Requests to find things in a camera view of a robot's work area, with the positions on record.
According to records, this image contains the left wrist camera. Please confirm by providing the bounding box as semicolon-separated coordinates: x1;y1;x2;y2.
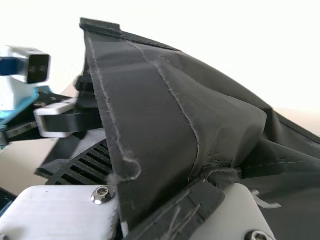
0;44;52;112

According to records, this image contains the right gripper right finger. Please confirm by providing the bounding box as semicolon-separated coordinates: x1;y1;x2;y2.
124;179;279;240

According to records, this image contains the dark grey bag with straps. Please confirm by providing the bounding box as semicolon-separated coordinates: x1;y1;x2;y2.
79;16;320;240

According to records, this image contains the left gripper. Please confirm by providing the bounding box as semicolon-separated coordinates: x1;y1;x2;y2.
0;74;105;151

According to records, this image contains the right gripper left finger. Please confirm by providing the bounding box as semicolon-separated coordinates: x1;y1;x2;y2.
0;139;120;240

